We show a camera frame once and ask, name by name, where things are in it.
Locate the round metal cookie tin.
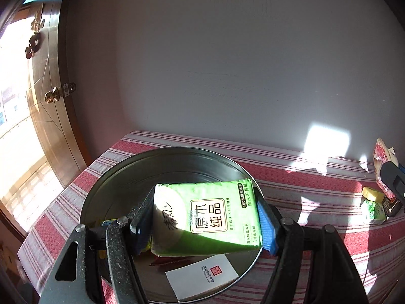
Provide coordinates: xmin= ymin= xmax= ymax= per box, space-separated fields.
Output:
xmin=79 ymin=146 xmax=266 ymax=303

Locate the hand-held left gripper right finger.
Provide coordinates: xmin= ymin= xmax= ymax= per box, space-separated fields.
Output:
xmin=255 ymin=193 xmax=371 ymax=304

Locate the small black box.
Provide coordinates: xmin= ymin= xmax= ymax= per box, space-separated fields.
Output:
xmin=387 ymin=195 xmax=405 ymax=218

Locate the red snack packet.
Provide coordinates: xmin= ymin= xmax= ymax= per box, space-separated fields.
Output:
xmin=150 ymin=255 xmax=203 ymax=265

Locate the brass door knob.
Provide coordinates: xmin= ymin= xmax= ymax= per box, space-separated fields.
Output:
xmin=44 ymin=87 xmax=61 ymax=104

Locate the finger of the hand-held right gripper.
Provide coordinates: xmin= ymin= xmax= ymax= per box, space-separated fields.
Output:
xmin=379 ymin=161 xmax=405 ymax=206

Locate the beige patterned snack packet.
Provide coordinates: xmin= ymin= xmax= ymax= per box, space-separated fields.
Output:
xmin=373 ymin=138 xmax=400 ymax=197

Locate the hanging door decoration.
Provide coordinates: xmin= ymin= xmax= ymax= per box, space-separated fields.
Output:
xmin=25 ymin=3 xmax=45 ymax=59

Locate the red striped tablecloth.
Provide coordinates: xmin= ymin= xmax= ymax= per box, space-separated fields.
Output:
xmin=17 ymin=130 xmax=405 ymax=304

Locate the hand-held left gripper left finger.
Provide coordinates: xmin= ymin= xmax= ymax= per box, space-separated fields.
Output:
xmin=38 ymin=190 xmax=155 ymax=304

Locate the wooden door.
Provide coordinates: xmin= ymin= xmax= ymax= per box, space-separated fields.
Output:
xmin=19 ymin=0 xmax=88 ymax=188

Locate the yellow sponge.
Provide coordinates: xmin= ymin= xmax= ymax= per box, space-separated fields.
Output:
xmin=361 ymin=186 xmax=387 ymax=201

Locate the green tissue pack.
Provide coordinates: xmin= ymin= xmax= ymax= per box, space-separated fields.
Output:
xmin=151 ymin=179 xmax=265 ymax=258
xmin=361 ymin=199 xmax=387 ymax=223

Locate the white card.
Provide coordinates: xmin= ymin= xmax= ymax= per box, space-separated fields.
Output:
xmin=165 ymin=255 xmax=239 ymax=303

